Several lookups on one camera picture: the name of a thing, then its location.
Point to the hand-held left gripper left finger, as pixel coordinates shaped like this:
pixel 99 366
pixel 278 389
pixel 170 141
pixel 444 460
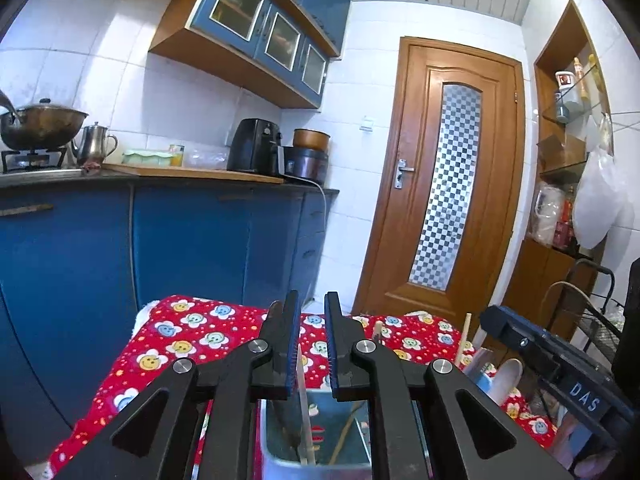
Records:
pixel 294 355

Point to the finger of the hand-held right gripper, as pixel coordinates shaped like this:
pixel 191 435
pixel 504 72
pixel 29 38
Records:
pixel 515 332

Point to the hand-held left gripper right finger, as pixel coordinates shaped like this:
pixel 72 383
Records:
pixel 331 355

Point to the white plastic spoon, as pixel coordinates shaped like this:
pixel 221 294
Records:
pixel 507 380

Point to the beige chopstick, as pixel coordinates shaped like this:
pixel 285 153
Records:
pixel 306 410

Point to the blue plastic container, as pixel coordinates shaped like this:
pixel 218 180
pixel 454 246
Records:
pixel 350 455

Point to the person's right hand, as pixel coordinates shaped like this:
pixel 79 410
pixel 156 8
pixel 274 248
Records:
pixel 565 440

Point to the translucent plastic utensil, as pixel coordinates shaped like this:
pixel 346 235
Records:
pixel 480 360

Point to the wooden shelf unit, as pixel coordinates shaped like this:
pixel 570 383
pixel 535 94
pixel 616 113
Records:
pixel 545 280

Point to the black metal rack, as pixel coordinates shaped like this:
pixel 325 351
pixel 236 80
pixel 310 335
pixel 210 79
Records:
pixel 595 310

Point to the yellowish chopstick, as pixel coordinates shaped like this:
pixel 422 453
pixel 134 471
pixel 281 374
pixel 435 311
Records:
pixel 344 435

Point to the red floral tablecloth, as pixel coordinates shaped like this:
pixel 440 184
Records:
pixel 200 330

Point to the red bottle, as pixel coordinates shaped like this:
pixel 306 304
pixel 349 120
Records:
pixel 566 225

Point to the clear plastic jug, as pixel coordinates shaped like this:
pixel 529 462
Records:
pixel 546 215

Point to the wooden door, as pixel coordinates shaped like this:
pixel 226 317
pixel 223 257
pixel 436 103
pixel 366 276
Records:
pixel 400 235

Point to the blue lower cabinets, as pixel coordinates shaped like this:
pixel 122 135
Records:
pixel 190 240

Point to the white plastic bag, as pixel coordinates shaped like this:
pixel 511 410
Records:
pixel 597 200

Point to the cardboard box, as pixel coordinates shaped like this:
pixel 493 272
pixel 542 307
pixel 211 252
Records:
pixel 560 150

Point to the dark rice cooker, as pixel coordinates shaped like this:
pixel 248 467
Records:
pixel 305 165

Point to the wooden countertop board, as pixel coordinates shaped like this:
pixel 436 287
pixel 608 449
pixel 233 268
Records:
pixel 200 174

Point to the black air fryer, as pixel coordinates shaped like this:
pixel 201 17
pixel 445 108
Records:
pixel 252 145

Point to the clear plastic box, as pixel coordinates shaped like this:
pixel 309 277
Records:
pixel 205 160

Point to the brown pot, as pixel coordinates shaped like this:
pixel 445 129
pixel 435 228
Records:
pixel 311 139

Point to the grey cup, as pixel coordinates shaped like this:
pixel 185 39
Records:
pixel 561 109

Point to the orange jar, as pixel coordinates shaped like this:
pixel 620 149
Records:
pixel 176 156

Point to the green covered bowl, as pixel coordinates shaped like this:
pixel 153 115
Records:
pixel 147 157

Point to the pale tall bottle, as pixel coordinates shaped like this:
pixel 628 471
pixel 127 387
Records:
pixel 578 85

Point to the white mug red picture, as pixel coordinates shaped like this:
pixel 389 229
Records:
pixel 565 81

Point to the metal kettle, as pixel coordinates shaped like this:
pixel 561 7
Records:
pixel 95 145

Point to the gas stove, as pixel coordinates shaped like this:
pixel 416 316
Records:
pixel 35 160

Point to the metal wok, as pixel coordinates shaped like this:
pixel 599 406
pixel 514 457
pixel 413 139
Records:
pixel 42 127

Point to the white wall switch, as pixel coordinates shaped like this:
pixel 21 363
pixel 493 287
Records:
pixel 368 123

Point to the glass-door wall cabinet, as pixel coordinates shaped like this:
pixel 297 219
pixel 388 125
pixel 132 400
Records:
pixel 240 45

